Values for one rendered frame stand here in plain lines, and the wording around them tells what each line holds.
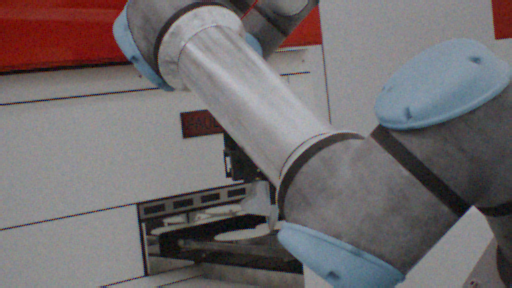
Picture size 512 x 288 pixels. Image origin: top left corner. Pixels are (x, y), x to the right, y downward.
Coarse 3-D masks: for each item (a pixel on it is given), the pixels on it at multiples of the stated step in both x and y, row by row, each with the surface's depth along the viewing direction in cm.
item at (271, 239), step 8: (256, 224) 180; (224, 232) 175; (272, 232) 169; (200, 240) 169; (208, 240) 168; (216, 240) 167; (224, 240) 166; (232, 240) 165; (240, 240) 164; (248, 240) 164; (256, 240) 163; (264, 240) 162; (272, 240) 161
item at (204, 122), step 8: (200, 112) 179; (208, 112) 180; (184, 120) 176; (192, 120) 177; (200, 120) 179; (208, 120) 180; (216, 120) 181; (184, 128) 176; (192, 128) 177; (200, 128) 179; (208, 128) 180; (216, 128) 181
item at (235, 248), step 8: (184, 240) 169; (192, 240) 168; (200, 248) 166; (208, 248) 164; (216, 248) 162; (224, 248) 160; (232, 248) 159; (240, 248) 157; (248, 248) 155; (256, 248) 154; (264, 248) 153; (272, 248) 151; (280, 248) 150; (272, 256) 151; (280, 256) 150; (288, 256) 148
